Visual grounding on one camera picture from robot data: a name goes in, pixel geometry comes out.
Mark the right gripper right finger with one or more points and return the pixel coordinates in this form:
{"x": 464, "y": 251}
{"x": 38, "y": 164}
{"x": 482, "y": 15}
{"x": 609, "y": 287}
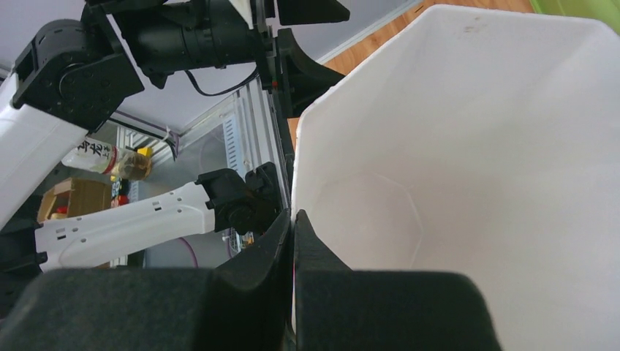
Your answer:
{"x": 340, "y": 308}

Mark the clear drink bottle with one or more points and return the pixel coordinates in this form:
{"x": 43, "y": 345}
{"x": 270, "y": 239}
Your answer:
{"x": 104, "y": 158}

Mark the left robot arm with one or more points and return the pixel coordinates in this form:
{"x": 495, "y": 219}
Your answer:
{"x": 74, "y": 75}

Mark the brown cardboard box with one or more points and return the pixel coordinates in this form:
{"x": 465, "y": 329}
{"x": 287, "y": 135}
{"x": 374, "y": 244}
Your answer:
{"x": 74, "y": 197}

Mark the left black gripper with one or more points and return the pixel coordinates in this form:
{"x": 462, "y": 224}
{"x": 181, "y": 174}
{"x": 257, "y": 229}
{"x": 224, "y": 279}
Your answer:
{"x": 214, "y": 34}

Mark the white plastic bin liner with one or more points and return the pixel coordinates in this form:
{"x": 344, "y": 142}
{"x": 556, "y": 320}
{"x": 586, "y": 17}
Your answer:
{"x": 484, "y": 142}

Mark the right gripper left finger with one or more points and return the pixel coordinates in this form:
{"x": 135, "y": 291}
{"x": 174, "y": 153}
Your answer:
{"x": 243, "y": 304}

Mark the large green plastic container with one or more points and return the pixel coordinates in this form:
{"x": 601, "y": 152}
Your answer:
{"x": 605, "y": 10}

